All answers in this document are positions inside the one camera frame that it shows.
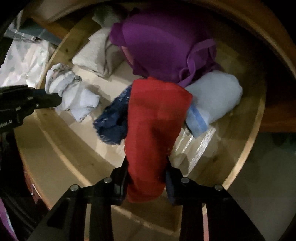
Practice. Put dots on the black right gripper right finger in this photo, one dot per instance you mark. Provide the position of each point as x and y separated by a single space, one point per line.
226 219

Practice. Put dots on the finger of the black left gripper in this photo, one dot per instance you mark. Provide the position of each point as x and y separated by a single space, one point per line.
45 100

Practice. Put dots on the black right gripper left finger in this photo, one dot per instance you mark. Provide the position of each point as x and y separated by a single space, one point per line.
66 219

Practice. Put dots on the light blue underwear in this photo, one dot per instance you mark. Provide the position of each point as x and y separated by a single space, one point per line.
76 94

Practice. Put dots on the white knit garment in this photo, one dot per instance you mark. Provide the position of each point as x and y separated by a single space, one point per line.
99 55

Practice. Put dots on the red underwear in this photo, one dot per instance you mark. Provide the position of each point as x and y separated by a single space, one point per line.
156 113

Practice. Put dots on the navy speckled underwear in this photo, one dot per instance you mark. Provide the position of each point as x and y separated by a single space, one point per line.
111 125

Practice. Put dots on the light wooden drawer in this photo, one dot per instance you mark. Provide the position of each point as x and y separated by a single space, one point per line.
57 151

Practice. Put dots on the white patterned bedding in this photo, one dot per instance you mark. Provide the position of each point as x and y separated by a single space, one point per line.
25 63

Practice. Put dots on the blue checked cloth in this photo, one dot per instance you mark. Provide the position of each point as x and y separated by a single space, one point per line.
25 29

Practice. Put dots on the grey rolled garment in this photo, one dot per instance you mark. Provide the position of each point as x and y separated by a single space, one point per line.
106 18

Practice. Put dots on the light blue rolled garment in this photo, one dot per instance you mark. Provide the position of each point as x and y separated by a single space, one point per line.
214 95

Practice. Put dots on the purple garment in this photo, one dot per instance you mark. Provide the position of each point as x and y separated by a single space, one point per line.
164 48

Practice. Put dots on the brown wooden nightstand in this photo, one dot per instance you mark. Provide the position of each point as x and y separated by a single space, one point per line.
280 116

